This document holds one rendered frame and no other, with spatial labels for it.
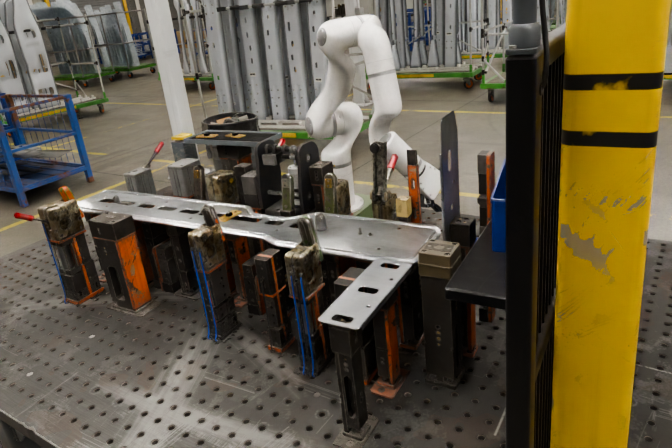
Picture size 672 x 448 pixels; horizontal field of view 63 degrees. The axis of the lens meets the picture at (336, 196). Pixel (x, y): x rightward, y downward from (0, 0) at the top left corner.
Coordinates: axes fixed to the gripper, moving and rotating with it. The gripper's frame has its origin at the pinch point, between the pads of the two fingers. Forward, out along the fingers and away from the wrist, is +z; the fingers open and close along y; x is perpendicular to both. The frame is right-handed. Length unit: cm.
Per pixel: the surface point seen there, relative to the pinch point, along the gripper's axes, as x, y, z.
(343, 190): 2.7, -21.1, -33.0
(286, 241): -7, -47, -44
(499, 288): -65, -41, -24
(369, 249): -27, -40, -32
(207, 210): 8, -50, -63
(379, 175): -13.7, -16.5, -33.6
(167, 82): 400, 94, -67
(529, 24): -109, -39, -79
